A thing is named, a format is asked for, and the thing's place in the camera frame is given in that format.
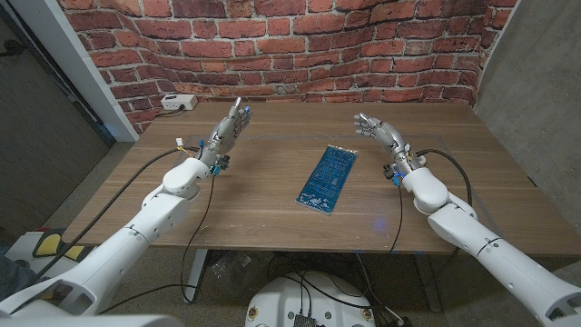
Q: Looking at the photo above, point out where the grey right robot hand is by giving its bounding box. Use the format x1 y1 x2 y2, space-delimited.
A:
353 113 412 165

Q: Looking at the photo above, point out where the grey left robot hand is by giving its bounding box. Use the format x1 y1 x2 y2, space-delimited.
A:
196 96 252 167

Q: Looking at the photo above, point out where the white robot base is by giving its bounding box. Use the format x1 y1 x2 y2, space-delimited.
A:
244 271 377 327

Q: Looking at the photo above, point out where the white power strip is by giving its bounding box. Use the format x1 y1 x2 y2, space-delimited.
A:
160 94 199 112

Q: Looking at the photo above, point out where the brick print backdrop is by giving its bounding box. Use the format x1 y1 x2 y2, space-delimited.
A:
56 0 518 135

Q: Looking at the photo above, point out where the clear plastic bag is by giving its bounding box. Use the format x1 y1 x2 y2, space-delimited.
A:
208 252 269 292

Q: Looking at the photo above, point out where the white table leg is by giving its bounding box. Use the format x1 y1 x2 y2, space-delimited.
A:
183 248 210 304

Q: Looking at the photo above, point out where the grey table leg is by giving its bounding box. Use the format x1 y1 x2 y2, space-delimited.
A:
412 253 444 313

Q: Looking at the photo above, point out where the black box on base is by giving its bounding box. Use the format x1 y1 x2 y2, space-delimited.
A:
293 312 321 327

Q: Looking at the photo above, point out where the white board with yellow shapes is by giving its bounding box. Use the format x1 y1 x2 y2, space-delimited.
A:
4 229 94 279

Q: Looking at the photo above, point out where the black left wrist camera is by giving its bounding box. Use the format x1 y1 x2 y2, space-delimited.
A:
211 154 231 176

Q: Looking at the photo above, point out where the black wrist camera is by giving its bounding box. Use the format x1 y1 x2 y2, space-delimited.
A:
382 163 406 188
211 154 231 176

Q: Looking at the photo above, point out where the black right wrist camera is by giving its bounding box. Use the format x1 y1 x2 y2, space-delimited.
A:
382 163 406 188

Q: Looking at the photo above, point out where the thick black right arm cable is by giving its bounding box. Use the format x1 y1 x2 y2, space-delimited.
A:
414 148 474 208

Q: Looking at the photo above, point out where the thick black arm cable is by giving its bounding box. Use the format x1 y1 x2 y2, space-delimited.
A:
34 145 201 282
414 148 474 208

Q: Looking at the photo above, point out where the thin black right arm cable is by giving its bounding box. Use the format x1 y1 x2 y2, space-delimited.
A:
388 184 406 254

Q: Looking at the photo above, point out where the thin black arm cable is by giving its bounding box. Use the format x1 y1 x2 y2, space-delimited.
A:
97 173 217 315
388 184 406 254

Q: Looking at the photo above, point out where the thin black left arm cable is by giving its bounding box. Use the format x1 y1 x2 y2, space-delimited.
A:
97 173 217 315

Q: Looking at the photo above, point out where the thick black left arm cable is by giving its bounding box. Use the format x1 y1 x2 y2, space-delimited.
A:
34 145 201 282

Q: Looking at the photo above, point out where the white door frame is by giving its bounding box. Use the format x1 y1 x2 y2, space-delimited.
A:
8 0 140 143

